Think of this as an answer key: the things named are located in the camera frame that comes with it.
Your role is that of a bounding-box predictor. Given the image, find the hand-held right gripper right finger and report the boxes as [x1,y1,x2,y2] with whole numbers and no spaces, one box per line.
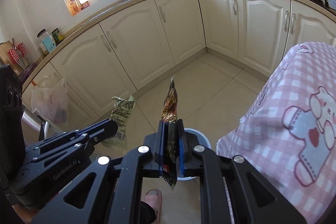
[177,120,307,224]

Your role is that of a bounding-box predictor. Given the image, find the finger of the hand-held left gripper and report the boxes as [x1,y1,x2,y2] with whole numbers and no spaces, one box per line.
[63,119,118,138]
[25,126,118,165]

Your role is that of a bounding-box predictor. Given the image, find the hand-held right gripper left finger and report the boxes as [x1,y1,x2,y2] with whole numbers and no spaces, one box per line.
[31,120,168,224]

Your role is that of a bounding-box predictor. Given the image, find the pale green snack packet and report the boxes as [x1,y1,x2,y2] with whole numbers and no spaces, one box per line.
[101,97,135,153]

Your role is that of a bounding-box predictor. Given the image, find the blue plastic bucket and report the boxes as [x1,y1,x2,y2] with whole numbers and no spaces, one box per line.
[177,127,212,181]

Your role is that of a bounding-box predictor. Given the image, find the gold foil snack bag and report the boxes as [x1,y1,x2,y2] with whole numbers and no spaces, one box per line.
[160,76,181,191]

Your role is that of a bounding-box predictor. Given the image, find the stainless steel rice cooker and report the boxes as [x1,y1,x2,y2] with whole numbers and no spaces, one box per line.
[21,106,42,146]

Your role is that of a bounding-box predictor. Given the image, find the pink slipper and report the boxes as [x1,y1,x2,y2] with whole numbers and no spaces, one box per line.
[140,189,163,223]

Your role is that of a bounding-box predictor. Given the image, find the translucent white plastic bag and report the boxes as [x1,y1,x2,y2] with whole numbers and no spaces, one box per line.
[31,76,69,127]

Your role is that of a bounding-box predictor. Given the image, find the wooden cutting board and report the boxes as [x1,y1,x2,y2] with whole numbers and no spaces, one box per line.
[0,40,16,65]

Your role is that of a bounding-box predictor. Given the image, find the teal box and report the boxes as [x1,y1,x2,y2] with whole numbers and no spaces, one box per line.
[43,36,57,52]

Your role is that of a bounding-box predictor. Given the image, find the dark jar with yellow label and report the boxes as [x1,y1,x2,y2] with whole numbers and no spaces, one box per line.
[51,28,63,43]

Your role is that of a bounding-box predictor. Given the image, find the glass jar with black lid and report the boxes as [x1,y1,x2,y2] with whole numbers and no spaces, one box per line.
[37,29,57,55]

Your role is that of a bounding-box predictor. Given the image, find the cream base cabinets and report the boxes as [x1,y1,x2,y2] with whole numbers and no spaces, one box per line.
[22,0,336,135]

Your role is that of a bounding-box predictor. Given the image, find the pink checkered tablecloth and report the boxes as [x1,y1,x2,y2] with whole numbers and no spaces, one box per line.
[217,42,336,224]

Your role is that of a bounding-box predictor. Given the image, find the orange detergent bottle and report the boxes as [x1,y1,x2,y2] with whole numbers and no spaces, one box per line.
[67,0,79,16]

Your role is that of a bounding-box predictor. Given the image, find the red wire rack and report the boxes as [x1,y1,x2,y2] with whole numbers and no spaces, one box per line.
[8,42,33,71]

